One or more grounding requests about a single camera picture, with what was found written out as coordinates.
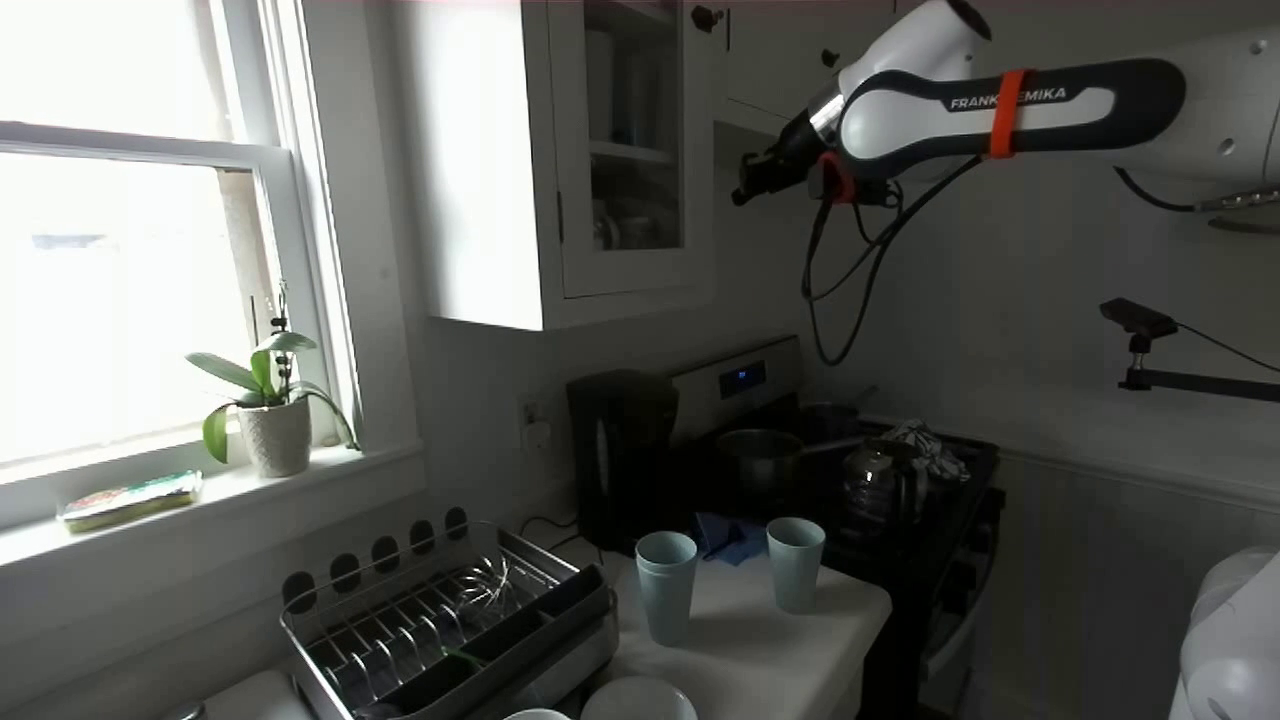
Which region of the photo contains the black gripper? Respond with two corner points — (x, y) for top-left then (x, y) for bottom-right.
(732, 116), (894, 205)

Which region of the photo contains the white glass cabinet door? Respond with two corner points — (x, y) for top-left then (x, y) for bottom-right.
(548, 0), (707, 297)

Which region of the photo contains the light blue cup from cabinet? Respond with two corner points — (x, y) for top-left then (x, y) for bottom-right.
(763, 518), (826, 612)

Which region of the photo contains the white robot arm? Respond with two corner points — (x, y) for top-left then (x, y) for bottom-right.
(732, 0), (1280, 207)

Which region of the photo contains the light blue cup on counter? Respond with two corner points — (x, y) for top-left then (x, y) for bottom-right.
(638, 531), (699, 646)

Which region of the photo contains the black electric kettle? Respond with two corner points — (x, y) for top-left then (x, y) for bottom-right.
(568, 374), (678, 553)

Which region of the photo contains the dark cooking pot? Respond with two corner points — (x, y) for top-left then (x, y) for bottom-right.
(715, 429), (800, 506)

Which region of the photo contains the blue cloth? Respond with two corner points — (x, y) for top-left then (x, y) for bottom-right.
(697, 514), (763, 563)

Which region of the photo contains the black gas stove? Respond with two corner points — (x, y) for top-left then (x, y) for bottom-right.
(671, 337), (1005, 720)

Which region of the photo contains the white bowl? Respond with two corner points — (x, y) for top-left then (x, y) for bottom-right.
(579, 678), (699, 720)

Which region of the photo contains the metal dish rack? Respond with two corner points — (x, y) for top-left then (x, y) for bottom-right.
(281, 528), (622, 720)

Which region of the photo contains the potted orchid plant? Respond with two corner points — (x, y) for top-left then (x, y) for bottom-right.
(190, 310), (355, 478)

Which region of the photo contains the green sponge on sill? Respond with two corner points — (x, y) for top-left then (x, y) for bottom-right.
(59, 473), (203, 531)

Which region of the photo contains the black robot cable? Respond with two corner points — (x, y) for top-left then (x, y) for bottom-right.
(798, 151), (991, 374)

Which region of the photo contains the white wall cabinet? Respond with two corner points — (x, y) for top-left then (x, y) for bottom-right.
(392, 0), (711, 334)

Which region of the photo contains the white wall outlet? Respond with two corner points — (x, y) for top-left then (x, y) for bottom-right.
(516, 400), (551, 450)

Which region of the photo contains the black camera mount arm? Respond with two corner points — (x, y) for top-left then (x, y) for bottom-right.
(1098, 297), (1280, 405)

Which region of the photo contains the window frame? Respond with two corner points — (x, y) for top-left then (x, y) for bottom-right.
(0, 0), (418, 563)

